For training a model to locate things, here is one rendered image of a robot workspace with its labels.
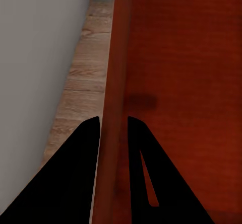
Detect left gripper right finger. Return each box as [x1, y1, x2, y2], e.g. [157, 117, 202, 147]
[128, 116, 214, 224]

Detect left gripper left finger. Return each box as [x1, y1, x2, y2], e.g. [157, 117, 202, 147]
[0, 116, 100, 224]

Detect storage box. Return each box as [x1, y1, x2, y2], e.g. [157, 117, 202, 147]
[92, 0, 242, 224]

